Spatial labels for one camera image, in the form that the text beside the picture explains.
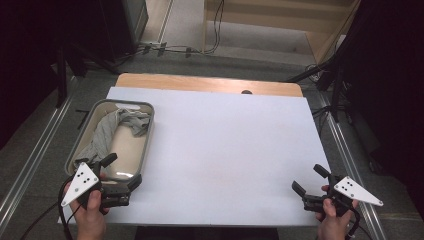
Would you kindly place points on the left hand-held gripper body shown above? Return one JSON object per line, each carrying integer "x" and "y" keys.
{"x": 80, "y": 181}

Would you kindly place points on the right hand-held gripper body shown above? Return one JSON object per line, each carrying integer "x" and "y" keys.
{"x": 356, "y": 191}

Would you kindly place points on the beige basket with grey rim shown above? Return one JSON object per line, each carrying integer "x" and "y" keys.
{"x": 130, "y": 150}

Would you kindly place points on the person's right hand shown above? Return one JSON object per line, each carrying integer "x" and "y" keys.
{"x": 333, "y": 226}

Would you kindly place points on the person's left hand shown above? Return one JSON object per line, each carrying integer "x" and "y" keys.
{"x": 90, "y": 223}

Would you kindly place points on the black stand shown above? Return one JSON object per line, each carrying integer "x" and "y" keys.
{"x": 336, "y": 86}
{"x": 61, "y": 76}

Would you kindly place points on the white board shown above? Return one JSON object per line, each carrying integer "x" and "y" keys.
{"x": 216, "y": 150}

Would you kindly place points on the dark round table grommet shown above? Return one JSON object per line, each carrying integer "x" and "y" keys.
{"x": 246, "y": 92}

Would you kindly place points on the black curtain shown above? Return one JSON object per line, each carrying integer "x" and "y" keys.
{"x": 30, "y": 50}
{"x": 393, "y": 83}

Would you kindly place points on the power strip with plugs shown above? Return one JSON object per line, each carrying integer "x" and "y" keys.
{"x": 161, "y": 48}

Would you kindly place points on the grey cabinet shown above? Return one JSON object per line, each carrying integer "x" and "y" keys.
{"x": 133, "y": 23}

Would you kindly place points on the light wooden shelf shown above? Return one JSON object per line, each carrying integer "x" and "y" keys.
{"x": 266, "y": 20}

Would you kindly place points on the metal rail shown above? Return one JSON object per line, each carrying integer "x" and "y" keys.
{"x": 36, "y": 156}
{"x": 346, "y": 160}

